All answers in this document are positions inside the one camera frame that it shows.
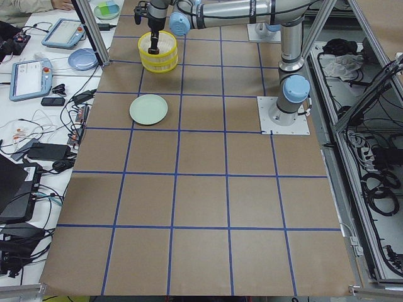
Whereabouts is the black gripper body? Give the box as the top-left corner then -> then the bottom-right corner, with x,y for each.
148,15 -> 166,32

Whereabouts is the yellow bamboo steamer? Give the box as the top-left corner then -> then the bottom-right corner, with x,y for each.
141,57 -> 178,74
137,31 -> 178,66

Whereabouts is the brown steamed bun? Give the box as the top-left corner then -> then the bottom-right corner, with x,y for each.
147,47 -> 160,55

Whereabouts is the green bowl with blocks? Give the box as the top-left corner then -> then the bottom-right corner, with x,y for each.
93,1 -> 120,20

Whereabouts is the light green plate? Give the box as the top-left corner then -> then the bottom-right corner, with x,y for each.
129,94 -> 168,125

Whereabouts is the blue plate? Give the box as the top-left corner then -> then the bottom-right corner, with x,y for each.
67,48 -> 98,71

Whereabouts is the far teach pendant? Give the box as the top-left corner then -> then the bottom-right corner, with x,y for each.
42,18 -> 85,49

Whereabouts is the teach pendant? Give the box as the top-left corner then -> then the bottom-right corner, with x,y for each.
9,59 -> 53,102
42,18 -> 85,49

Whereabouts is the near teach pendant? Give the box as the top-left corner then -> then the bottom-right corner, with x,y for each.
9,59 -> 53,102

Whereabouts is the black power adapter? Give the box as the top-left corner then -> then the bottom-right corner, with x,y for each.
27,143 -> 71,161

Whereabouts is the white cloth rag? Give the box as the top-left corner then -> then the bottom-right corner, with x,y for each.
324,54 -> 364,81

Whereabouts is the black laptop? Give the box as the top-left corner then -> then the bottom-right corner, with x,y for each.
1,155 -> 42,224

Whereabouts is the aluminium frame post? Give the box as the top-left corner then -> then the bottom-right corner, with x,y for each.
71,0 -> 110,68

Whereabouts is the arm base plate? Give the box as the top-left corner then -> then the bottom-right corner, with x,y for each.
247,23 -> 281,43
257,96 -> 310,135

